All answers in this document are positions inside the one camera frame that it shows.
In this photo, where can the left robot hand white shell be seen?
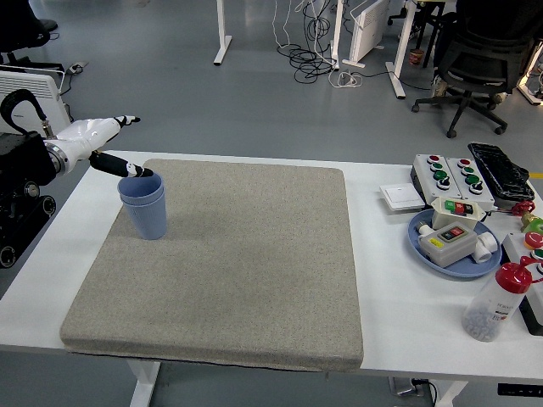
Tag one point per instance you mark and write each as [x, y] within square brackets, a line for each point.
[82, 135]

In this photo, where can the blue ribbed plastic cup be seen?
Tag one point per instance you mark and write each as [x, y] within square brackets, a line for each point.
[140, 191]
[146, 220]

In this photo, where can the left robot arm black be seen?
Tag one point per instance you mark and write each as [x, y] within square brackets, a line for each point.
[25, 161]

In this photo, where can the red paper cup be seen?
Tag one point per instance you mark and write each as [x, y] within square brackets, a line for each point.
[416, 57]

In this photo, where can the white panel heater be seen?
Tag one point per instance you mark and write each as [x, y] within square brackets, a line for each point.
[51, 85]
[369, 29]

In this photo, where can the grey floor socket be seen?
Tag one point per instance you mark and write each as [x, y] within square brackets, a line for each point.
[77, 67]

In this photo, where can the white desk leg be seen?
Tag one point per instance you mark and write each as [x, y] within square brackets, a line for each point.
[337, 29]
[401, 51]
[530, 93]
[222, 38]

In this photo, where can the grey-brown foam mat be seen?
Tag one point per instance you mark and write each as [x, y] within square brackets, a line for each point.
[254, 220]

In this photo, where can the white table leg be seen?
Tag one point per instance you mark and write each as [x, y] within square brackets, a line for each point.
[144, 381]
[451, 394]

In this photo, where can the grey four-button control box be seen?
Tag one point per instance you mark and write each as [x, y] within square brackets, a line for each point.
[460, 171]
[428, 169]

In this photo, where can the white round plug fitting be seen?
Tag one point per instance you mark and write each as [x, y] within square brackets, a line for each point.
[422, 229]

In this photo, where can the blue oval plate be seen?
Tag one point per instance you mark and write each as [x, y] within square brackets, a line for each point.
[462, 268]

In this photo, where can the black mesh office chair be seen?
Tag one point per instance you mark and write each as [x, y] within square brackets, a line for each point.
[483, 63]

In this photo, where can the white pipe tee fitting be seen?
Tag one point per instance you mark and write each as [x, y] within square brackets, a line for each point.
[485, 248]

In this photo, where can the black plastic-wrapped flat device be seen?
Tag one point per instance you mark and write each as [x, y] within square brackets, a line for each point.
[500, 169]

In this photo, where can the clear bottle red cap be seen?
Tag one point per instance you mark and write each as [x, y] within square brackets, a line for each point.
[488, 309]

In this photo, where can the red valve handwheel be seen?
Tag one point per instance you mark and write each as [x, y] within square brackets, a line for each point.
[522, 208]

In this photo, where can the brass valve green tag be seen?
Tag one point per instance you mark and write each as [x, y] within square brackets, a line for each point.
[532, 222]

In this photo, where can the black table height controller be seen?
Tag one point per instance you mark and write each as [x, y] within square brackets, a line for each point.
[519, 389]

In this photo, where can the white wall switch panel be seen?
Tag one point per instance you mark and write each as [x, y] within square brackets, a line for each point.
[401, 196]

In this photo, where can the white switch box green red buttons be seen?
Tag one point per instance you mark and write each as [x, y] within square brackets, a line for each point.
[445, 216]

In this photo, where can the grey switch box red button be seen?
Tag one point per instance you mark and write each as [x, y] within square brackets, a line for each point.
[449, 250]

